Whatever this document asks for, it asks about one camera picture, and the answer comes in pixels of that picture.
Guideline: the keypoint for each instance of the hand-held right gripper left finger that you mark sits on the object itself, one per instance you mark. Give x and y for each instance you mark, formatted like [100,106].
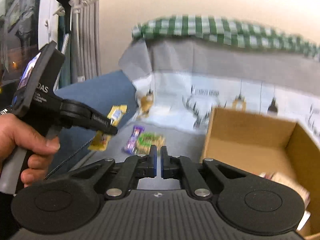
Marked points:
[153,161]

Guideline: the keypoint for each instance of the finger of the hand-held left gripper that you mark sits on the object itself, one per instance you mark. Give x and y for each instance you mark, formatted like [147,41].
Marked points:
[100,123]

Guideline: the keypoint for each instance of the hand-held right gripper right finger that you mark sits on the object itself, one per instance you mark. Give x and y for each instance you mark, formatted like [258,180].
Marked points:
[163,161]

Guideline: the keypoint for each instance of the yellow snack bar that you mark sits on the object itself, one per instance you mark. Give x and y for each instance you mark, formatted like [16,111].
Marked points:
[110,130]

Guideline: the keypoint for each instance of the brown cardboard box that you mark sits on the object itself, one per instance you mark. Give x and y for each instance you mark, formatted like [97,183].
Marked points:
[240,140]

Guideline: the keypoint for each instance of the person's left hand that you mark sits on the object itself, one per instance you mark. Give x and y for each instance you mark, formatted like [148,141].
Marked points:
[17,135]

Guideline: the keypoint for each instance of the green label rice cake packet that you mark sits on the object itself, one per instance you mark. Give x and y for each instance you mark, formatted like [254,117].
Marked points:
[150,141]

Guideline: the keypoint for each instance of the purple candy bar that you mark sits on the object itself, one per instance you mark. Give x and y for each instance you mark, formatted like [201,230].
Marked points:
[133,140]

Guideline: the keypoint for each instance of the blue fabric cushion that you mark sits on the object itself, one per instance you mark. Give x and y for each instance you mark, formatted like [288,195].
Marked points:
[100,92]

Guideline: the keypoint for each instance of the grey curtain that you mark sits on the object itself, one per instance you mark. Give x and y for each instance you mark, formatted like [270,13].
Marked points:
[86,42]

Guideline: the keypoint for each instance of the printed grey bedsheet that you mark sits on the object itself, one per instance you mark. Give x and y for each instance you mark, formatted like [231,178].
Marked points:
[212,72]

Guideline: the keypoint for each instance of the pale crinkled snack packet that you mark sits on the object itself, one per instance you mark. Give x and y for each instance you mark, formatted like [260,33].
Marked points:
[287,182]

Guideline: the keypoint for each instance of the green checkered cloth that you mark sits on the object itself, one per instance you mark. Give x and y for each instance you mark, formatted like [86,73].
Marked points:
[225,31]

